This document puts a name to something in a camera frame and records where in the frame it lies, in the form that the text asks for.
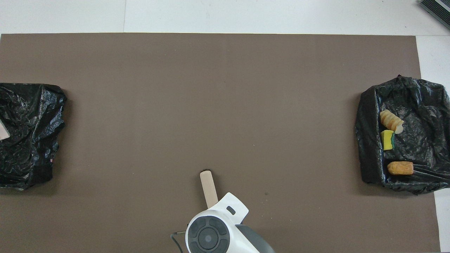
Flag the beige brush black bristles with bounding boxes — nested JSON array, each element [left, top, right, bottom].
[[200, 170, 219, 209]]

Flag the yellow sponge green scouring side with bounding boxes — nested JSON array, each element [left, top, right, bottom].
[[380, 130, 396, 151]]

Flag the striped croissant bread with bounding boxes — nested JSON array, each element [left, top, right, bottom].
[[380, 109, 405, 135]]

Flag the brown bread bun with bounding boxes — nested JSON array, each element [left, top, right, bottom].
[[387, 161, 414, 176]]

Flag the black bag lined bin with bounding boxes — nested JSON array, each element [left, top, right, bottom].
[[0, 83, 67, 191], [355, 75, 450, 195]]

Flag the brown table mat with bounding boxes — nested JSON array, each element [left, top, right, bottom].
[[0, 33, 441, 253]]

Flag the dark ribbed grille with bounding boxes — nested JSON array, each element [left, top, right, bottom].
[[419, 0, 450, 30]]

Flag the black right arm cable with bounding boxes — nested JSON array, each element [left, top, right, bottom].
[[171, 231, 187, 253]]

